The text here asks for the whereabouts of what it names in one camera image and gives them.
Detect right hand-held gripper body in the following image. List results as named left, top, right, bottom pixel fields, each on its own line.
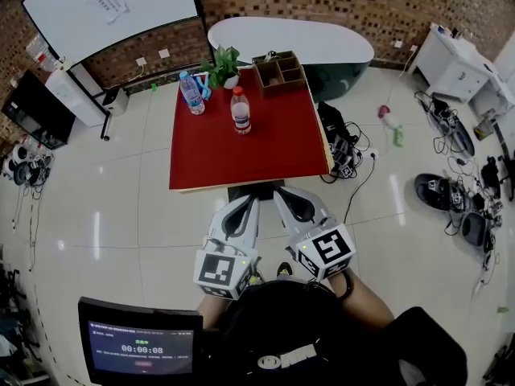
left=284, top=215, right=357, bottom=283

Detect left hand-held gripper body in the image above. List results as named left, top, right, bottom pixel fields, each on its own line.
left=192, top=231, right=261, bottom=301

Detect red-capped clear plastic bottle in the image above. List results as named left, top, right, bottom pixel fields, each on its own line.
left=229, top=86, right=253, bottom=136

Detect blue-capped clear plastic bottle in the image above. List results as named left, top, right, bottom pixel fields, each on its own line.
left=178, top=71, right=206, bottom=117

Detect person's right forearm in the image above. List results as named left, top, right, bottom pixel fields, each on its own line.
left=321, top=269, right=396, bottom=334

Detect person's left forearm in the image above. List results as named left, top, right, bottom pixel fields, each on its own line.
left=196, top=294, right=231, bottom=331

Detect black table base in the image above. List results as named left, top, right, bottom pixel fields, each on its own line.
left=227, top=179, right=286, bottom=203

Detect black wristband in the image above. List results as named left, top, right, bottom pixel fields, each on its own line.
left=336, top=269, right=355, bottom=300

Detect pile of spare grippers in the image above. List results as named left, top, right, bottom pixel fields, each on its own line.
left=326, top=137, right=365, bottom=181

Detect red tablecloth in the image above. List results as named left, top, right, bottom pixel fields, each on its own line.
left=168, top=67, right=333, bottom=191

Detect person's black clothed body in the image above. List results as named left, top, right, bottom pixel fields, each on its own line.
left=200, top=278, right=470, bottom=386

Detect black bag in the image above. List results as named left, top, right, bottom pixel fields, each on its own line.
left=316, top=101, right=359, bottom=149

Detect black monitor with timer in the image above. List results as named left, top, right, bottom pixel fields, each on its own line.
left=77, top=296, right=204, bottom=386

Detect pink and white device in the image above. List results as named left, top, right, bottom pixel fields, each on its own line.
left=377, top=104, right=399, bottom=128

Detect black headset with marker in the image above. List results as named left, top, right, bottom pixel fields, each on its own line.
left=414, top=172, right=466, bottom=212

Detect blue plastic tool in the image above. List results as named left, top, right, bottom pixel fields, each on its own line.
left=194, top=73, right=213, bottom=102

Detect brown wooden organizer box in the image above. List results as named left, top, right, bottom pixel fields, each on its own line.
left=251, top=50, right=309, bottom=101

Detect grey black headset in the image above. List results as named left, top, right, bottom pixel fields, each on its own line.
left=459, top=211, right=488, bottom=248

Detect green plant in white pot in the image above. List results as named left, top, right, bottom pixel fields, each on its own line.
left=200, top=45, right=242, bottom=92

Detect small white bin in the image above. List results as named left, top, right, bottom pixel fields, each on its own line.
left=101, top=87, right=130, bottom=117

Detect white oval counter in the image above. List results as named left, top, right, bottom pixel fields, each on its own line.
left=206, top=15, right=376, bottom=104

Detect black office chair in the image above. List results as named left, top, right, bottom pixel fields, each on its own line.
left=480, top=121, right=515, bottom=203

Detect white cabinet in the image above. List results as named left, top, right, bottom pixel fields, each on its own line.
left=407, top=22, right=515, bottom=109

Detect white and black headsets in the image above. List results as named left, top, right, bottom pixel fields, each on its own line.
left=0, top=142, right=55, bottom=188

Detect black television screen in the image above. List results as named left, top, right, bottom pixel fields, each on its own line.
left=1, top=70, right=77, bottom=150

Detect white projection board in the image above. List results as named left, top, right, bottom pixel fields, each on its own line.
left=21, top=0, right=202, bottom=70

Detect paper sheet on board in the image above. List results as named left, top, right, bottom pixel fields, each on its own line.
left=85, top=0, right=131, bottom=26

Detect black cable with plug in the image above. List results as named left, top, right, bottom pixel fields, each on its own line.
left=342, top=150, right=381, bottom=225

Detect black headset with cables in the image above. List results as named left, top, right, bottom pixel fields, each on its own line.
left=424, top=97, right=476, bottom=157

